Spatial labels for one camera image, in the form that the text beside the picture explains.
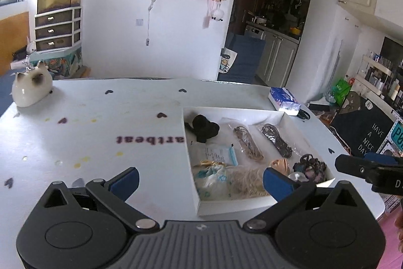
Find peach and silver satin scrunchie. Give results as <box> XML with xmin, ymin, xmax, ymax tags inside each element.
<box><xmin>269</xmin><ymin>158</ymin><xmax>309</xmax><ymax>182</ymax></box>

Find clear bag of dark cords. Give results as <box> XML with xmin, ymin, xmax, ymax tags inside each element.
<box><xmin>257</xmin><ymin>124</ymin><xmax>293</xmax><ymax>159</ymax></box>

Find clear bag with paper card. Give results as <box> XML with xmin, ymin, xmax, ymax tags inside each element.
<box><xmin>188</xmin><ymin>143</ymin><xmax>238</xmax><ymax>166</ymax></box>

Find black fabric pouch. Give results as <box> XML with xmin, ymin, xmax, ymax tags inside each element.
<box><xmin>184</xmin><ymin>115</ymin><xmax>220</xmax><ymax>143</ymax></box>

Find person's right hand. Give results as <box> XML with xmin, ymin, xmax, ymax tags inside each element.
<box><xmin>394</xmin><ymin>212</ymin><xmax>403</xmax><ymax>253</ymax></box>

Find teal letter sign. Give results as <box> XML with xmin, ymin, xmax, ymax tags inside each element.
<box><xmin>389</xmin><ymin>120</ymin><xmax>403</xmax><ymax>153</ymax></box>

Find black have a nice day mat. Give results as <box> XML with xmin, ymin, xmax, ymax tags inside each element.
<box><xmin>330</xmin><ymin>92</ymin><xmax>393</xmax><ymax>158</ymax></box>

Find white shallow cardboard box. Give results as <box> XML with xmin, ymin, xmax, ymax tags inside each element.
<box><xmin>182</xmin><ymin>107</ymin><xmax>335</xmax><ymax>216</ymax></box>

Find green plastic bag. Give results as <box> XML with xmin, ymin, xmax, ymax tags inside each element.
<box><xmin>325</xmin><ymin>78</ymin><xmax>351</xmax><ymax>106</ymax></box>

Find blue tissue pack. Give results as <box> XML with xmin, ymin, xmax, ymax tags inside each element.
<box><xmin>268</xmin><ymin>87</ymin><xmax>301</xmax><ymax>116</ymax></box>

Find white kitchen cabinets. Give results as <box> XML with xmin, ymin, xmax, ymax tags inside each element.
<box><xmin>256</xmin><ymin>29</ymin><xmax>298</xmax><ymax>87</ymax></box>

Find white ceramic cat figurine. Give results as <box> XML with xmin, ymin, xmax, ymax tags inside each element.
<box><xmin>12</xmin><ymin>61</ymin><xmax>53</xmax><ymax>108</ymax></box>

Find cartoon tote bag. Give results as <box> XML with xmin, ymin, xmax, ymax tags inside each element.
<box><xmin>219</xmin><ymin>47</ymin><xmax>238</xmax><ymax>74</ymax></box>

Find washing machine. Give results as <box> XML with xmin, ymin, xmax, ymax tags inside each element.
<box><xmin>245</xmin><ymin>25</ymin><xmax>265</xmax><ymax>40</ymax></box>

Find white plastic drawer unit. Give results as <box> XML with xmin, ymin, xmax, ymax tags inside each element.
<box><xmin>35</xmin><ymin>6</ymin><xmax>82</xmax><ymax>52</ymax></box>

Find clear bag of cream cords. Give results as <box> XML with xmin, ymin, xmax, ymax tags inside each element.
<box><xmin>227</xmin><ymin>166</ymin><xmax>270</xmax><ymax>199</ymax></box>

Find floral brocade drawstring pouch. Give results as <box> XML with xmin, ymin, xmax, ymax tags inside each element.
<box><xmin>192</xmin><ymin>160</ymin><xmax>231</xmax><ymax>201</ymax></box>

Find wire storage shelf with items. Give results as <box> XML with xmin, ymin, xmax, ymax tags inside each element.
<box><xmin>355</xmin><ymin>53</ymin><xmax>402</xmax><ymax>111</ymax></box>

